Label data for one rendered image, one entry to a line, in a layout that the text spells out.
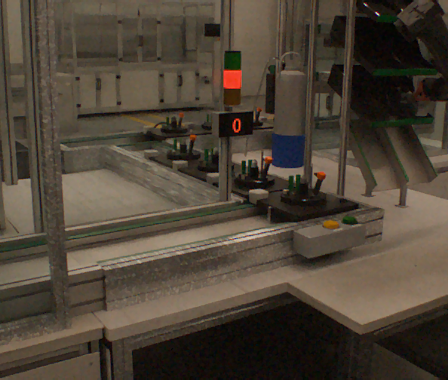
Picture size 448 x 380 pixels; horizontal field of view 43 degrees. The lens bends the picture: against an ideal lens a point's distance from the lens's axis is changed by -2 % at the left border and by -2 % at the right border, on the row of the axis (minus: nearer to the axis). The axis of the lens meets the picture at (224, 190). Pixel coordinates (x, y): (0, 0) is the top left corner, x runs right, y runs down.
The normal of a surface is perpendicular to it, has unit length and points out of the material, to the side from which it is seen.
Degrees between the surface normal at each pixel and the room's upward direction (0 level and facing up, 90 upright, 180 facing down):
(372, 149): 45
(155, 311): 0
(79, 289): 90
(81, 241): 90
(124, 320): 0
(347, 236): 90
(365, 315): 0
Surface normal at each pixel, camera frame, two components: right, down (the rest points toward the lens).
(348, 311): 0.01, -0.97
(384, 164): 0.29, -0.51
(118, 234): 0.55, 0.22
